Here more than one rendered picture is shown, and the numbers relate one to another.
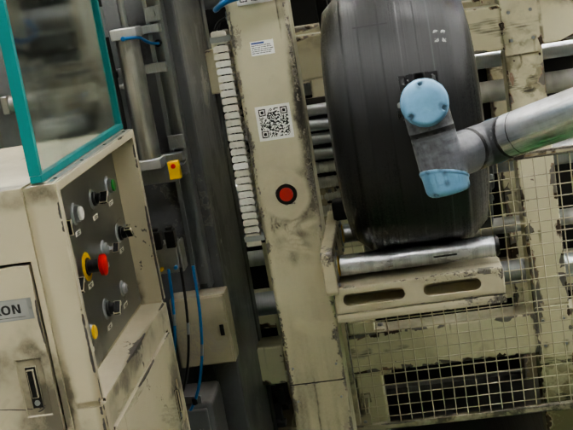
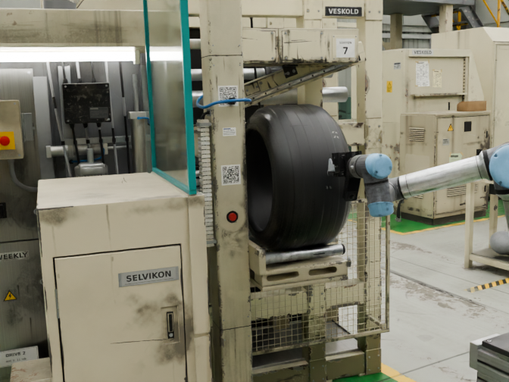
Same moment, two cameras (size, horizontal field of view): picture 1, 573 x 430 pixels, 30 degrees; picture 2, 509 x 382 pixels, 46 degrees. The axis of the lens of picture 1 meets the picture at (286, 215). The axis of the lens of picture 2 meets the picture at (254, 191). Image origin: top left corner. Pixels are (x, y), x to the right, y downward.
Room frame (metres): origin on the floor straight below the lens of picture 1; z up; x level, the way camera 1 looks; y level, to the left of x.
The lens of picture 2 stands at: (0.23, 0.88, 1.51)
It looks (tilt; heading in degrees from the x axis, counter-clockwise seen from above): 9 degrees down; 334
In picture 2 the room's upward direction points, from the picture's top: 2 degrees counter-clockwise
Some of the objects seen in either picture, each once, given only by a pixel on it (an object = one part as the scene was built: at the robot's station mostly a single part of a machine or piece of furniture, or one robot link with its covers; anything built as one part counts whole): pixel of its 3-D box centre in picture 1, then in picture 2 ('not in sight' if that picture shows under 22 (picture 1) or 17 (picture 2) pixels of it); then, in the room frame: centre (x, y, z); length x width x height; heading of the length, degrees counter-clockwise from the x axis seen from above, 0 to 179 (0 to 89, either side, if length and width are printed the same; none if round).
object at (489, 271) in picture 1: (418, 285); (301, 270); (2.19, -0.25, 0.84); 0.36 x 0.09 x 0.06; 83
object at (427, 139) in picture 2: not in sight; (444, 165); (5.62, -4.20, 0.62); 0.91 x 0.58 x 1.25; 94
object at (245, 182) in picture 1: (240, 138); (206, 183); (2.32, 0.07, 1.19); 0.05 x 0.04 x 0.48; 173
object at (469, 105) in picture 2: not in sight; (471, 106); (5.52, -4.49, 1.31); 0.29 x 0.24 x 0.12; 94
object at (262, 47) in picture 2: not in sight; (285, 48); (2.61, -0.43, 1.71); 0.61 x 0.25 x 0.15; 83
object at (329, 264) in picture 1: (333, 249); (246, 250); (2.35, -0.09, 0.90); 0.40 x 0.03 x 0.10; 173
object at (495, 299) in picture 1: (418, 282); (288, 270); (2.33, -0.27, 0.80); 0.37 x 0.36 x 0.02; 173
